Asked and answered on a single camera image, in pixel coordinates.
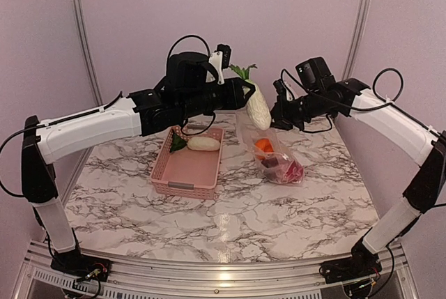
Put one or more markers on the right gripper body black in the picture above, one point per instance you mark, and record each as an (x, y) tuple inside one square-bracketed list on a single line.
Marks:
[(295, 114)]

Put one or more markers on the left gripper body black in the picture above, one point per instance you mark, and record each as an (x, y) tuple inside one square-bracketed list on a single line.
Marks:
[(198, 101)]

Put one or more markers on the white cabbage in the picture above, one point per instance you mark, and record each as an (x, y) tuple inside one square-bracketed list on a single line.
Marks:
[(257, 107), (194, 144)]

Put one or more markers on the orange pepper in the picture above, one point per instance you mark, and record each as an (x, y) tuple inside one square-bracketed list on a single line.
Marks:
[(263, 146)]

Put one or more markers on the dark purple pepper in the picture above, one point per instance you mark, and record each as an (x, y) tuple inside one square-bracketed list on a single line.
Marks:
[(269, 163)]

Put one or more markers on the red pepper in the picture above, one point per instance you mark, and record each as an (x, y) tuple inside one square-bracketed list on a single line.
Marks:
[(291, 164), (295, 175)]

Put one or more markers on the clear zip top bag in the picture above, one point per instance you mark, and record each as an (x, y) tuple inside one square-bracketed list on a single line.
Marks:
[(247, 134)]

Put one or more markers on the red pepper front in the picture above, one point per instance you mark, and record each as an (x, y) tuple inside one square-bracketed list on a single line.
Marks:
[(295, 175)]

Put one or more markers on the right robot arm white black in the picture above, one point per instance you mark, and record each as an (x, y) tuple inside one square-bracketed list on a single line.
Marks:
[(424, 146)]

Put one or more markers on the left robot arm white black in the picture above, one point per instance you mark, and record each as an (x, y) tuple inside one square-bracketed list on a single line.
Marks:
[(141, 113)]

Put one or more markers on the pink plastic basket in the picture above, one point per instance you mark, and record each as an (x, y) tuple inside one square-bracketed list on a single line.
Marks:
[(186, 172)]

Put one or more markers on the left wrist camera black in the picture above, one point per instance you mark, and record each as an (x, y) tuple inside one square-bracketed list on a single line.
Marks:
[(191, 71)]

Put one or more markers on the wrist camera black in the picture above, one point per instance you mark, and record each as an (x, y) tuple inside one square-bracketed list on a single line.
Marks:
[(191, 71), (315, 74)]

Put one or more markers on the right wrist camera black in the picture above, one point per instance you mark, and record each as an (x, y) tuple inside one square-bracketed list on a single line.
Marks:
[(315, 74)]

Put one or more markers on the right aluminium corner post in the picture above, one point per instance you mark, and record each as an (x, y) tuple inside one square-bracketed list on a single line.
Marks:
[(358, 32)]

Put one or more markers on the aluminium corner post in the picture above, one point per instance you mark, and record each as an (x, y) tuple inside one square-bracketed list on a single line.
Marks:
[(358, 32), (86, 51)]

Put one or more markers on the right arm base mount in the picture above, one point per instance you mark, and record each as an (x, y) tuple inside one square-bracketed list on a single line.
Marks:
[(360, 263)]

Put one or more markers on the aluminium front rail frame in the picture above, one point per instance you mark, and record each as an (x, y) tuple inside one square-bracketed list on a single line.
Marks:
[(134, 277)]

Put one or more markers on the left aluminium corner post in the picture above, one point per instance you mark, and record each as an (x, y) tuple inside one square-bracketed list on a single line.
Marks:
[(86, 51)]

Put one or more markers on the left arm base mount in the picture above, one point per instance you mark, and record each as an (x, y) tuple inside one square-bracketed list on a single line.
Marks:
[(83, 267)]

